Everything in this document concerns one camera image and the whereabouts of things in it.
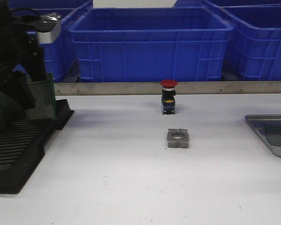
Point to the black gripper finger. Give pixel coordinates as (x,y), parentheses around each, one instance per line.
(17,88)
(35,62)

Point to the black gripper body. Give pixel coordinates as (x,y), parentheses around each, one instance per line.
(14,40)

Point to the green perforated circuit board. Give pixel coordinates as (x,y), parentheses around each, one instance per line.
(273,134)
(44,95)

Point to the black slotted board rack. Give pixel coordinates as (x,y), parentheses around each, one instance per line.
(22,146)

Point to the silver metal tray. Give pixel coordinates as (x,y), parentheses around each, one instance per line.
(257,122)

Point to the left blue plastic crate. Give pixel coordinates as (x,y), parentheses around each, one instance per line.
(60,55)

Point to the blue plastic crate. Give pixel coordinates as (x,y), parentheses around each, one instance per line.
(253,51)
(60,55)
(150,44)

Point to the far left blue crate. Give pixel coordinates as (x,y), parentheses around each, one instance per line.
(47,4)

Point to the red emergency stop button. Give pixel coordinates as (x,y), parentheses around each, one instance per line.
(168,93)

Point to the centre blue plastic crate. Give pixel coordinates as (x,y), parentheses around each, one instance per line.
(150,44)

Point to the far right blue crate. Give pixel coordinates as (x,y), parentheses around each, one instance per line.
(224,3)

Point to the grey metal clamp block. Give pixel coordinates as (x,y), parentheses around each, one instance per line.
(178,138)

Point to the right blue plastic crate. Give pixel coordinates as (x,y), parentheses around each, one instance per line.
(253,51)

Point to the metal table edge rail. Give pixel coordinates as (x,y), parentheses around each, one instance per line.
(155,88)

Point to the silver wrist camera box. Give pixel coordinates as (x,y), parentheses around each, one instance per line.
(48,28)

